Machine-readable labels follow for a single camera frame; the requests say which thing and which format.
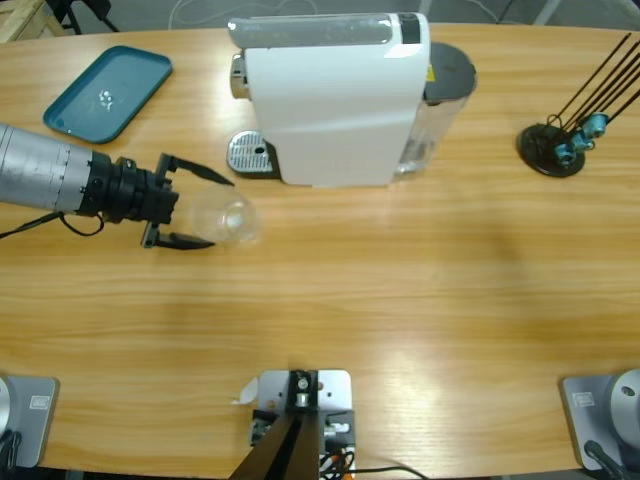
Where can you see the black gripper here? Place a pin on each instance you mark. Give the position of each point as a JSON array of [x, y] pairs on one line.
[[130, 195]]

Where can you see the grey translucent machine lid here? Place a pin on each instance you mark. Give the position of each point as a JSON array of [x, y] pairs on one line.
[[300, 31]]

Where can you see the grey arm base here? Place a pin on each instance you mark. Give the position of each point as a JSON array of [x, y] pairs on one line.
[[590, 415], [35, 415]]

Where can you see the white capsule coffee machine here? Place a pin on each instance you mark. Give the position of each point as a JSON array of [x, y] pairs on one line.
[[325, 110]]

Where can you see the blue coffee capsule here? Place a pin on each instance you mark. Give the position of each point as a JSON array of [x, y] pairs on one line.
[[581, 141], [596, 124], [564, 152]]

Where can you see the metal drip tray grille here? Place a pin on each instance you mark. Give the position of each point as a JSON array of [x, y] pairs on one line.
[[247, 152]]

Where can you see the teal plastic tray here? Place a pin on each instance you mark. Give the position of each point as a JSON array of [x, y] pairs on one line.
[[95, 85]]

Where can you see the white paper tag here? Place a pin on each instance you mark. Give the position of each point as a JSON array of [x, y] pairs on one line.
[[247, 392]]

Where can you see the black chair legs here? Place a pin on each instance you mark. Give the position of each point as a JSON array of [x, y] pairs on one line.
[[75, 15]]

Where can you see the black clamp block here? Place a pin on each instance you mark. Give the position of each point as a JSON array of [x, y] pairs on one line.
[[260, 427], [340, 425]]

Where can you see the white mounting block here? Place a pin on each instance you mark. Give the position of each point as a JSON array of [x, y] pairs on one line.
[[335, 390]]

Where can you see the light wooden crate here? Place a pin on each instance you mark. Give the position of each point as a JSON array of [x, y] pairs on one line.
[[25, 20]]

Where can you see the clear water tank black lid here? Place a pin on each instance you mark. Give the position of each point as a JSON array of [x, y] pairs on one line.
[[450, 70]]

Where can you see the black capsule holder with rods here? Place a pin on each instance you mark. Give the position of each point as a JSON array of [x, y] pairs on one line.
[[537, 145]]

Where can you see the grey metal pole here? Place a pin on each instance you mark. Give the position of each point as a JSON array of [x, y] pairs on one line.
[[546, 12]]

